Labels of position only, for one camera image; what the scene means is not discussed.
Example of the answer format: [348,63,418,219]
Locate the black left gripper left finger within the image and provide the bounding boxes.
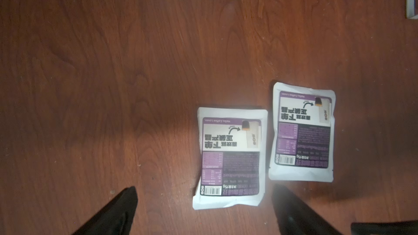
[74,186,138,235]

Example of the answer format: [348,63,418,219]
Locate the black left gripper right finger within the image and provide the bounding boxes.
[272,184,340,235]

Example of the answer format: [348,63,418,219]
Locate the purple coffee bag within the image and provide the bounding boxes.
[268,82,336,183]
[193,107,268,210]

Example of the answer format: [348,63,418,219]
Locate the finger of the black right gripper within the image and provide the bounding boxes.
[351,221,418,235]

